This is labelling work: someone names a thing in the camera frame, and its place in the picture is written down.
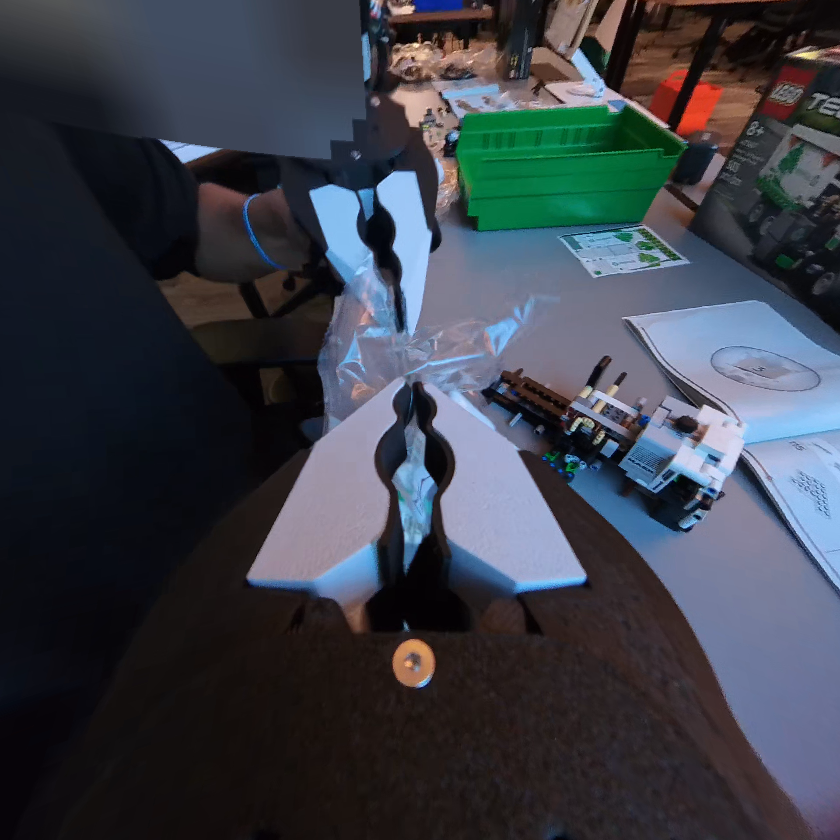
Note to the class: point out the white document stand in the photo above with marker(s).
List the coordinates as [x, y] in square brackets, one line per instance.
[577, 65]

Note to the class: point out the small open booklet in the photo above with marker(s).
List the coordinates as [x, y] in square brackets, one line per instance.
[482, 98]

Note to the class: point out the green plastic bin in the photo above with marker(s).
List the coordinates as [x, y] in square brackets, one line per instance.
[558, 170]

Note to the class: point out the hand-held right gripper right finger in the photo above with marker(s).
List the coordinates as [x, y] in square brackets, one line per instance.
[505, 518]

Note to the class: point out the lego truck model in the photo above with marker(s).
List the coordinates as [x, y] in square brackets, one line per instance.
[676, 453]

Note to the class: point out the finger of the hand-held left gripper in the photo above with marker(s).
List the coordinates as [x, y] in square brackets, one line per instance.
[334, 223]
[413, 229]

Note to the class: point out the black chair frame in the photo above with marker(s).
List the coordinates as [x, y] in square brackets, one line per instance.
[275, 315]

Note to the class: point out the green printed sticker sheet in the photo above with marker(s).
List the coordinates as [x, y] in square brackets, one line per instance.
[623, 253]

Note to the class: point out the blue wristband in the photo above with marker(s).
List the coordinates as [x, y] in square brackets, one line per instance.
[253, 229]

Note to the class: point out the person's left hand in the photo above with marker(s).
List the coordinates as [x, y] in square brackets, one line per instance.
[289, 229]

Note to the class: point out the black power adapter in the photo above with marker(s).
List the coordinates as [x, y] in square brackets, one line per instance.
[695, 157]

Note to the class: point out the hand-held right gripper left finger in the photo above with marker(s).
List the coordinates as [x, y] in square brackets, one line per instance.
[328, 512]

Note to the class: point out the orange container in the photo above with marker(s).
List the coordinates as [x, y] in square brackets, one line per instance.
[686, 102]

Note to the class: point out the clear plastic parts bag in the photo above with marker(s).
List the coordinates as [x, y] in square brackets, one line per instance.
[394, 354]

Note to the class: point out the tall black box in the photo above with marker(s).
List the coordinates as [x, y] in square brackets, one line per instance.
[522, 39]

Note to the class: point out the lego instruction booklet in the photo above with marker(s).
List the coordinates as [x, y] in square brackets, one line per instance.
[669, 341]

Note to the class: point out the bags of lego parts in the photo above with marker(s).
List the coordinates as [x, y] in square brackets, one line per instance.
[433, 62]

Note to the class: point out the person's left forearm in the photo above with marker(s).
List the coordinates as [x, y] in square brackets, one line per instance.
[220, 229]

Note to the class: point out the black lego truck box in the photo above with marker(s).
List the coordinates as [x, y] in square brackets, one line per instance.
[774, 197]

